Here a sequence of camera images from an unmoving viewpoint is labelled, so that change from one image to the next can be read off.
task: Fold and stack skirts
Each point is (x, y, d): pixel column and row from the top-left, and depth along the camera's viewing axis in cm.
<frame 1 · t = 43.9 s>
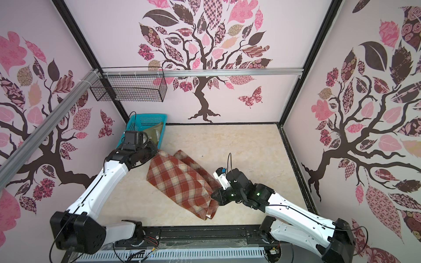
left hand: (157, 151, 81), fingers closed
right hand: (210, 195, 71), fingers closed
red plaid skirt: (179, 176, 84), point 11 cm above the table
teal plastic basket: (140, 123, 115), point 7 cm above the table
olive and white skirt: (155, 131, 108), point 9 cm above the table

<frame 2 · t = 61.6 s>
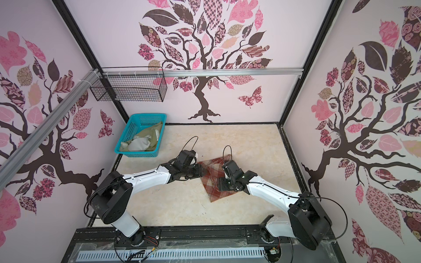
left hand: (204, 175, 88), fingers open
right hand: (221, 183, 85), fingers open
red plaid skirt: (210, 179, 91), point 3 cm above the table
the other named things where they were.

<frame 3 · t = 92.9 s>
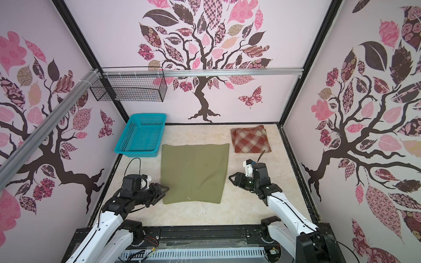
left hand: (167, 194, 78), fingers open
right hand: (231, 177, 83), fingers open
red plaid skirt: (250, 139, 109), point 4 cm above the table
olive and white skirt: (195, 173, 92), point 5 cm above the table
the other named things where they were.

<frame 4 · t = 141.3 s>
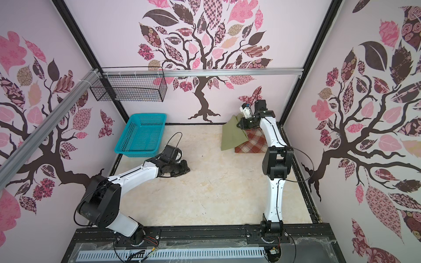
left hand: (189, 172, 88), fingers closed
right hand: (239, 123, 96), fingers closed
olive and white skirt: (232, 135, 108), point 6 cm above the table
the other named things where they were.

